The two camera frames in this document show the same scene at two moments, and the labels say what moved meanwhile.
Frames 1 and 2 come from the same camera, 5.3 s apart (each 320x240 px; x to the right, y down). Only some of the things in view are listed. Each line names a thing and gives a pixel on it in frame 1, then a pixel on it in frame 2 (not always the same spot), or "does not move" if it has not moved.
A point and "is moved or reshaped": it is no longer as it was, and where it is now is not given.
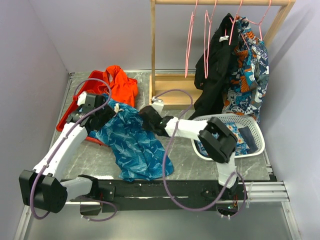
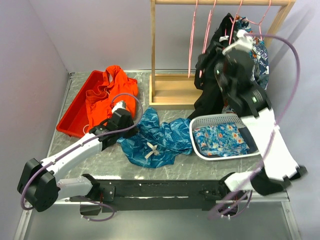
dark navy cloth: x=248 y=139 does not move
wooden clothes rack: x=176 y=90 does not move
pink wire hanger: x=206 y=13 is moved or reshaped
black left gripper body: x=104 y=115 → x=128 y=134
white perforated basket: x=230 y=118 does not move
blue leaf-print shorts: x=139 y=153 is moved or reshaped
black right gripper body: x=148 y=126 → x=221 y=79
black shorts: x=213 y=70 does not move
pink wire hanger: x=261 y=20 does not move
